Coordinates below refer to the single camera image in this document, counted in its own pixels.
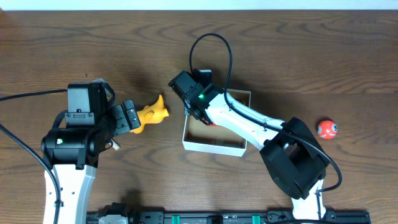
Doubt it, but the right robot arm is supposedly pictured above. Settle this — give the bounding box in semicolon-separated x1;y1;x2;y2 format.
168;70;330;220

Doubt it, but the orange toy rhino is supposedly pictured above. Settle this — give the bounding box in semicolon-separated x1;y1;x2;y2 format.
131;95;169;134

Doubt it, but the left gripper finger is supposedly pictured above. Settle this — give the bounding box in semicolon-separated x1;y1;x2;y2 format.
111;105;130;136
123;100;141;129

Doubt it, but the red toy ball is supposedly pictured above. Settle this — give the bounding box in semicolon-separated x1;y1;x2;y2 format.
317;120;338;139

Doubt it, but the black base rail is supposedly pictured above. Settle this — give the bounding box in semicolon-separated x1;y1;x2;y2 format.
85;202;371;224

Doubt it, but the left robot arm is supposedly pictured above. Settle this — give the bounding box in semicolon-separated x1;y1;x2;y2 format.
41;79;141;223

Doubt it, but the white cardboard box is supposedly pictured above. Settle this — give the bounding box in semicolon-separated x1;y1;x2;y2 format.
182;88;252;157

